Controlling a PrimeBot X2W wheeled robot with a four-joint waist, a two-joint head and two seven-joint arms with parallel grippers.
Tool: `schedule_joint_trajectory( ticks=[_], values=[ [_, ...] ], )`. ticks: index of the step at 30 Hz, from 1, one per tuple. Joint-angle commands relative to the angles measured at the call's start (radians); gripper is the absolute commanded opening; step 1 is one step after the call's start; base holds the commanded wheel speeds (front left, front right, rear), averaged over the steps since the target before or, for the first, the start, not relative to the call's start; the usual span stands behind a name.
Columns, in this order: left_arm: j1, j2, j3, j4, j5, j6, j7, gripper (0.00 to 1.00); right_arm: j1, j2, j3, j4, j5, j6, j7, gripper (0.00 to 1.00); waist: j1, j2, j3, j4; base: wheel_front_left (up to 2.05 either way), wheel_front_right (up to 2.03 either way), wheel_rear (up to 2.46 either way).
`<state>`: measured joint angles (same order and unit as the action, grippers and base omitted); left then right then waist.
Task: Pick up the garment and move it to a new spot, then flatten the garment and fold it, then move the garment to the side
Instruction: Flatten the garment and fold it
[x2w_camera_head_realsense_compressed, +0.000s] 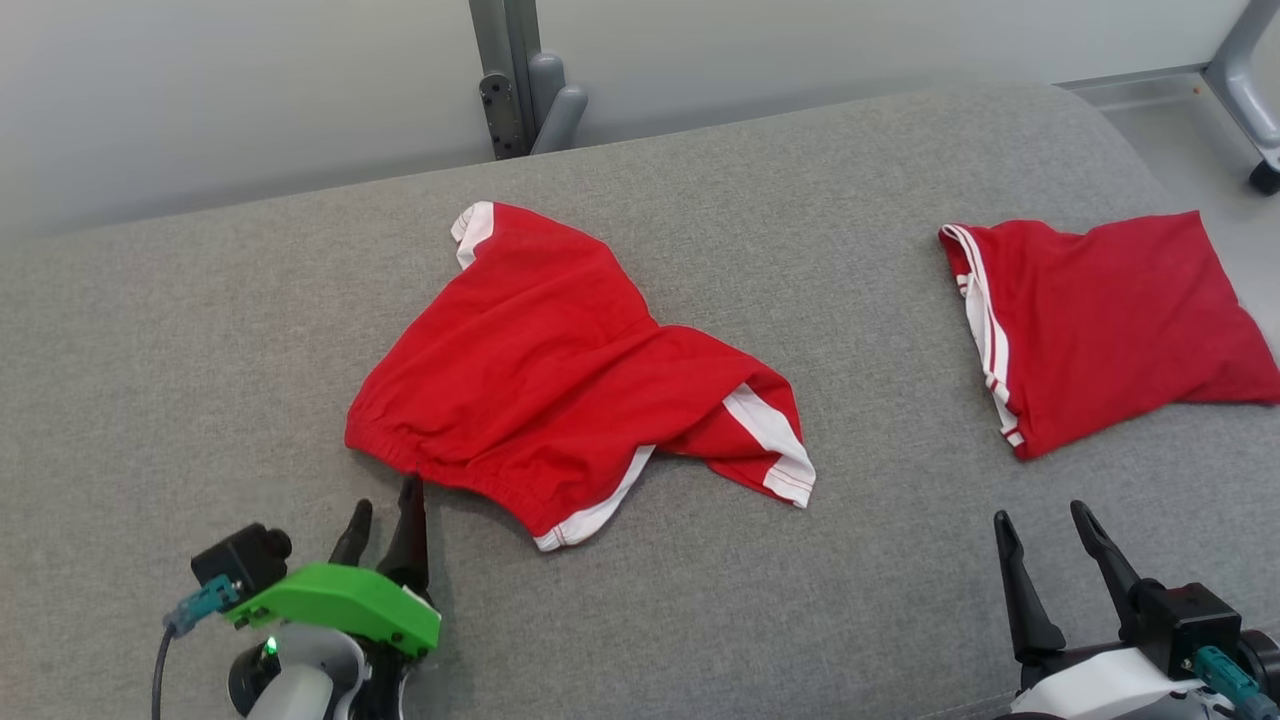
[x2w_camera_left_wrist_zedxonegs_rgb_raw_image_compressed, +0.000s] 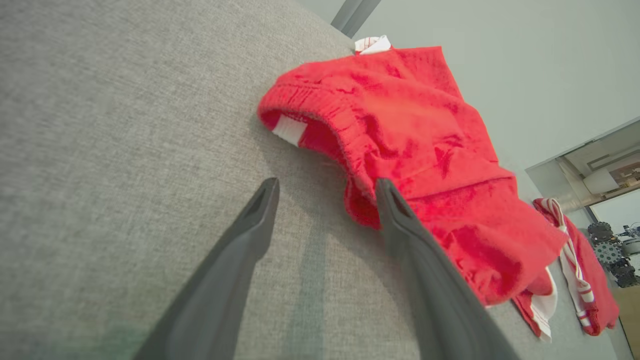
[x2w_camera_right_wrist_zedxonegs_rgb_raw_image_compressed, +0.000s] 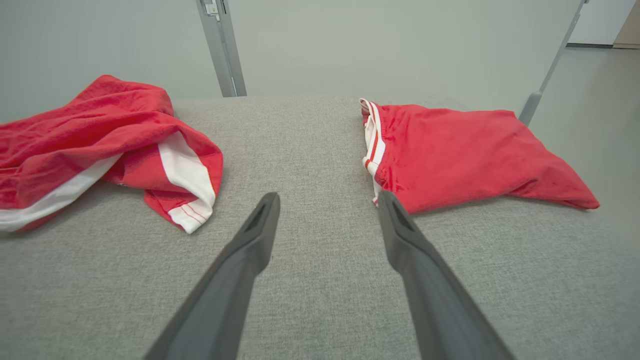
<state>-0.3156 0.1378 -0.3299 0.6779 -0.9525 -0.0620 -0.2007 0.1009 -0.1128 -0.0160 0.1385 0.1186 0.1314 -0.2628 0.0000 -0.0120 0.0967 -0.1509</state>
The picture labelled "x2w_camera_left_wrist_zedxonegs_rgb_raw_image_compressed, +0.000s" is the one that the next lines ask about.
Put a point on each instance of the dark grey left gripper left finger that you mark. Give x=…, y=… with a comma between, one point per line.
x=225, y=280

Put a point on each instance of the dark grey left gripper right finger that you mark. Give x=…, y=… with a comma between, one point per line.
x=440, y=300

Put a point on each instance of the red shorts with white trim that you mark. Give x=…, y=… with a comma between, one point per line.
x=410, y=130

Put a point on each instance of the red garment with white stripes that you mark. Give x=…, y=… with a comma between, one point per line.
x=590, y=280

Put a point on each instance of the black gear-shaped machinery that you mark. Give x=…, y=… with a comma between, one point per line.
x=612, y=252

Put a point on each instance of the grey fabric sofa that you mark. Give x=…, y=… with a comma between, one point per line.
x=125, y=125

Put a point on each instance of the grey upright metal post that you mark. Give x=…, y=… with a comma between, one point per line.
x=355, y=15

